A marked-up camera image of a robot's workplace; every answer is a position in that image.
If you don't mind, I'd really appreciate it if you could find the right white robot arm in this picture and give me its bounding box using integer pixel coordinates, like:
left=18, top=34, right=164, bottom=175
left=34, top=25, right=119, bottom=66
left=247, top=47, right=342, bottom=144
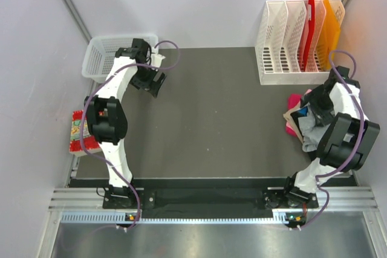
left=282, top=66, right=380, bottom=207

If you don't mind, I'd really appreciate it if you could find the white slotted cable duct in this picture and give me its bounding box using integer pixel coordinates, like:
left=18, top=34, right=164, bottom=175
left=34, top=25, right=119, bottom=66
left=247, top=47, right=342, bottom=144
left=60, top=211, right=301, bottom=225

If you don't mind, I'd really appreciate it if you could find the red plastic folder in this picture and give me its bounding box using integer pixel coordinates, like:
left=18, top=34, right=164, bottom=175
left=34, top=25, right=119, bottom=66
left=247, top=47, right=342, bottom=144
left=302, top=0, right=315, bottom=71

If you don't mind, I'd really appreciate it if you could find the red illustrated book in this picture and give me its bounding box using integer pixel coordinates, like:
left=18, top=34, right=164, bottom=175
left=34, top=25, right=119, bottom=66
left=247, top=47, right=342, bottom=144
left=69, top=110, right=102, bottom=157

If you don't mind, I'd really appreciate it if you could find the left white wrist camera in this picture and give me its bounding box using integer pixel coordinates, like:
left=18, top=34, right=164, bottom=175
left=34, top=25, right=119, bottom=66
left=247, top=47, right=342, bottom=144
left=149, top=49, right=165, bottom=70

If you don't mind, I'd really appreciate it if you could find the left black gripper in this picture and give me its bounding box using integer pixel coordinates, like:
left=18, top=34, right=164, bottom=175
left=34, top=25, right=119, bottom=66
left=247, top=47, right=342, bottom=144
left=129, top=63, right=166, bottom=98

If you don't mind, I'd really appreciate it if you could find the grey t-shirt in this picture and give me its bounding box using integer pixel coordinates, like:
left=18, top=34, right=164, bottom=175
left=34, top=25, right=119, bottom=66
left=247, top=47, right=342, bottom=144
left=298, top=111, right=328, bottom=152

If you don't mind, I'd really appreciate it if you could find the magenta folded t-shirt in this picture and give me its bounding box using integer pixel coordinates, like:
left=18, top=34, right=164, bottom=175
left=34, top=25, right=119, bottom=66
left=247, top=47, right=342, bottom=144
left=285, top=94, right=302, bottom=137

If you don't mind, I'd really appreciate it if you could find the orange plastic folder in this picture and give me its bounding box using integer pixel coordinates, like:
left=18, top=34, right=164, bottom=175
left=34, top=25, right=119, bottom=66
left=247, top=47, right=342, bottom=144
left=316, top=0, right=341, bottom=71

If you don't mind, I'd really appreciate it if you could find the beige folded t-shirt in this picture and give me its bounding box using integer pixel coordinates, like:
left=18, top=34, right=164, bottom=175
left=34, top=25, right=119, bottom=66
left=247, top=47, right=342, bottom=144
left=283, top=104, right=304, bottom=143

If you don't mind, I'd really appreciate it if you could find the white perforated plastic basket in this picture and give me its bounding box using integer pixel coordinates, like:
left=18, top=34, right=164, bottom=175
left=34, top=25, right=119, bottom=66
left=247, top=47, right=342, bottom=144
left=82, top=33, right=159, bottom=83

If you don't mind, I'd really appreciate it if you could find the black daisy print t-shirt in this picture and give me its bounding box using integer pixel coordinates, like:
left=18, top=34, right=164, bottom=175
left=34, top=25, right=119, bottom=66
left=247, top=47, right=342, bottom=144
left=290, top=106, right=314, bottom=129

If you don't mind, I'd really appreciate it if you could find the white file organizer rack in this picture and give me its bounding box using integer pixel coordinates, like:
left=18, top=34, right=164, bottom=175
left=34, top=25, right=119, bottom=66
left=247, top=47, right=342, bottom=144
left=255, top=0, right=329, bottom=85

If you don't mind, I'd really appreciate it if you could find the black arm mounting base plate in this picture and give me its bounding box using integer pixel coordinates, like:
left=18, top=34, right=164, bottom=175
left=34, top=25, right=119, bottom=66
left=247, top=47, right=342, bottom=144
left=103, top=187, right=318, bottom=215

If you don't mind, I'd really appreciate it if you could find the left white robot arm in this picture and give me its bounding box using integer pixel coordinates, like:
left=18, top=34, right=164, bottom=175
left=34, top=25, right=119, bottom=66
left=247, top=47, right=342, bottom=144
left=85, top=38, right=166, bottom=208

